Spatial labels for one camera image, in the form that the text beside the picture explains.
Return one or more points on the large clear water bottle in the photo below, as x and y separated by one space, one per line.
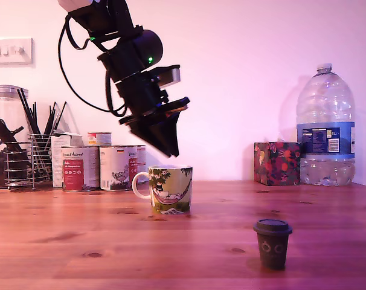
325 105

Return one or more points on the small flat tin can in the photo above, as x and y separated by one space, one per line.
99 139

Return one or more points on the tin can red label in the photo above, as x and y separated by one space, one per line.
80 169

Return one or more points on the tall glass storage jar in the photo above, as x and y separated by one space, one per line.
1 102

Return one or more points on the tin can partly hidden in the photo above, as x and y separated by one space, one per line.
141 160

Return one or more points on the floral tissue box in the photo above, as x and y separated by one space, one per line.
276 163

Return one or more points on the illustrated ceramic mug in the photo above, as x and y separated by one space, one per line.
171 187

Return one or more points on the thin black stick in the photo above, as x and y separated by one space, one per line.
60 116
51 117
35 117

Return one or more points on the white carton box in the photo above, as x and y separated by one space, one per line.
57 151

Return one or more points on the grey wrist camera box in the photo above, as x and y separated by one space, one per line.
174 77

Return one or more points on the dark brown wooden utensil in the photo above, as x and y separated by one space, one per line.
5 131

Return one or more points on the tin can chicken drawing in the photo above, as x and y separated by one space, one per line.
118 167

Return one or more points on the dark cup-shaped coffee capsule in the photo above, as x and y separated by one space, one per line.
273 250

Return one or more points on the white wall light switch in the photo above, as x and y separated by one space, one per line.
11 51

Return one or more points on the thick black straw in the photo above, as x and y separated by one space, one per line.
26 110

